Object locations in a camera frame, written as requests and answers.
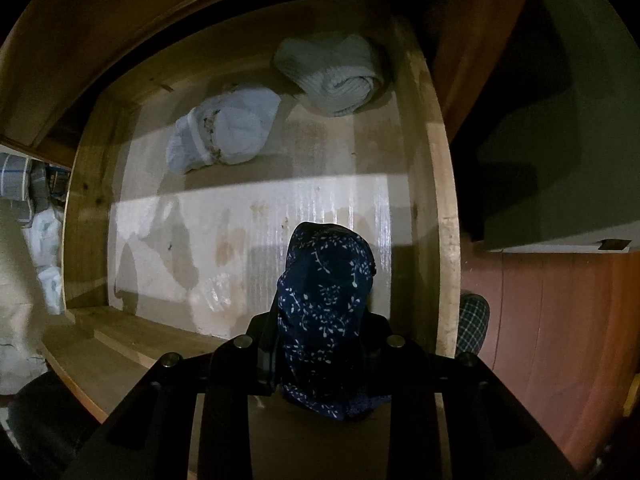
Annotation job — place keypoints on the light blue underwear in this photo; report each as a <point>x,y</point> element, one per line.
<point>235,130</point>

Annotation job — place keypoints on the plaid slipper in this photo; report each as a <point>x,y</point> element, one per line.
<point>472,322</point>

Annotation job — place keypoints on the grey box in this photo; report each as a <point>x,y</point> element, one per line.
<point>575,135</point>

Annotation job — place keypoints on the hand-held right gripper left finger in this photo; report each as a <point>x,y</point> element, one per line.
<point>262,360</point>

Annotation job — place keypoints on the wooden drawer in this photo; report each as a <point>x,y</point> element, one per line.
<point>300,210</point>

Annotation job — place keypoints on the grey white knit sock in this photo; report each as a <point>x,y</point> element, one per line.
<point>330,75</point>

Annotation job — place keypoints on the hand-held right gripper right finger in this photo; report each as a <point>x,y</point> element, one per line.
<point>375,355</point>

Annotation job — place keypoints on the navy floral underwear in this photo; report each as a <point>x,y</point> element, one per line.
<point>325,300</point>

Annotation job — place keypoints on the white floral cloth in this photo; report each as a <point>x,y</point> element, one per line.
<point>47,260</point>

